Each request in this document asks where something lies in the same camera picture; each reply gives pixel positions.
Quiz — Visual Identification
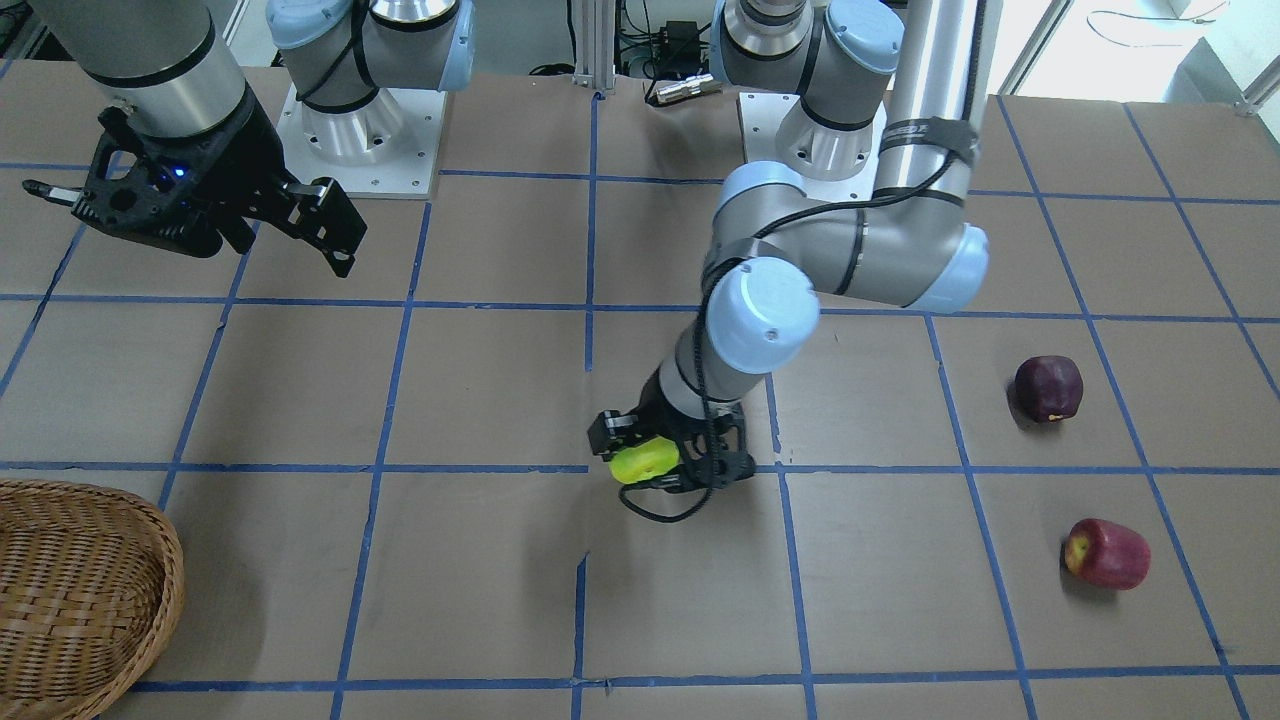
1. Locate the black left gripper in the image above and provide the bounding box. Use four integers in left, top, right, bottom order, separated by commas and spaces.
588, 396, 756, 493

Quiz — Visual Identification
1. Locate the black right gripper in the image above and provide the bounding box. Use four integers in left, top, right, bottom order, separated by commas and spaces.
22, 95, 369, 278

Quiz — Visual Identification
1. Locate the green apple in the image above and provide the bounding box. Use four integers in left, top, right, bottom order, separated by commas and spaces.
607, 436, 681, 486

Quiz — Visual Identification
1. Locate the dark red apple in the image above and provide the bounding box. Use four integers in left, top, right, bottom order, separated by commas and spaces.
1014, 355, 1084, 424

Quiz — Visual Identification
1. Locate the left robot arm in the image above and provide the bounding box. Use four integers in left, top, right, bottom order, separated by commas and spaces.
588, 1, 1001, 495

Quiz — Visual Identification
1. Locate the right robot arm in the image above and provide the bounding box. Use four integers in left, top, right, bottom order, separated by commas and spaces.
23, 1, 475, 277

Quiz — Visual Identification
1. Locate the woven wicker basket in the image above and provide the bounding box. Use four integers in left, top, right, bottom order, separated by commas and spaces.
1, 479, 186, 719

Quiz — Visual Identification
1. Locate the bright red apple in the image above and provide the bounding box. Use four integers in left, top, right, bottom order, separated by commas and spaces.
1061, 518, 1152, 591

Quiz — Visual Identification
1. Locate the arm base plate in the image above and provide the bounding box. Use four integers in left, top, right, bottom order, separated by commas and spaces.
276, 88, 452, 201
739, 91, 887, 197

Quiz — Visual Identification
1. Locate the aluminium frame post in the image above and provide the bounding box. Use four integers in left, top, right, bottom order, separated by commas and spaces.
568, 0, 618, 97

